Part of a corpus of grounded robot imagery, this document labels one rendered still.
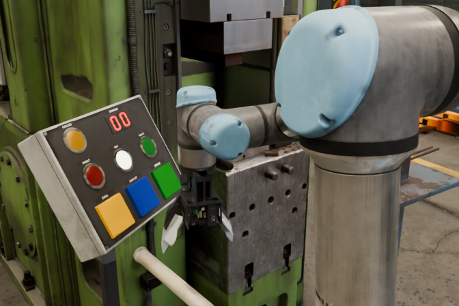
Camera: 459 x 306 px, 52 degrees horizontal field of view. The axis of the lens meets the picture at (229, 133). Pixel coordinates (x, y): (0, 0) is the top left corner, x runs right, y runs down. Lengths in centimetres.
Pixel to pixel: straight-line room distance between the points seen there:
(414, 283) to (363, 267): 221
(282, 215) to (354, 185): 125
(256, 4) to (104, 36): 46
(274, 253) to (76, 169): 95
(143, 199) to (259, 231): 64
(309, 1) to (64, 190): 123
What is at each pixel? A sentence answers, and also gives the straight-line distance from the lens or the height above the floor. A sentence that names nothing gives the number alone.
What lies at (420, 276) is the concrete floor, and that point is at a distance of 277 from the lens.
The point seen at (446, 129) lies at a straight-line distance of 177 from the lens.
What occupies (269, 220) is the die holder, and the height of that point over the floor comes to 69.
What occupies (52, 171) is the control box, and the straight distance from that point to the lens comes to 101.
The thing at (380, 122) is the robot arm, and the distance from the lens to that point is 44.
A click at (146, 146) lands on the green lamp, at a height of 109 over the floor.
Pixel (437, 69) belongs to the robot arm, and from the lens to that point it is 47.
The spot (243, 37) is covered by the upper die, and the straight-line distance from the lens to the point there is 146.
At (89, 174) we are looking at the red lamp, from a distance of 103.
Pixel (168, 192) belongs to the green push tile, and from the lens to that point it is 117.
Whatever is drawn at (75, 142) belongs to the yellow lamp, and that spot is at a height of 116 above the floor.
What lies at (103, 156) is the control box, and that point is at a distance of 107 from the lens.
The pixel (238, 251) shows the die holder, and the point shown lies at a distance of 161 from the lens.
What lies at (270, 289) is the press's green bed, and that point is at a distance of 183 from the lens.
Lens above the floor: 149
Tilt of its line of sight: 18 degrees down
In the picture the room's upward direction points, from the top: straight up
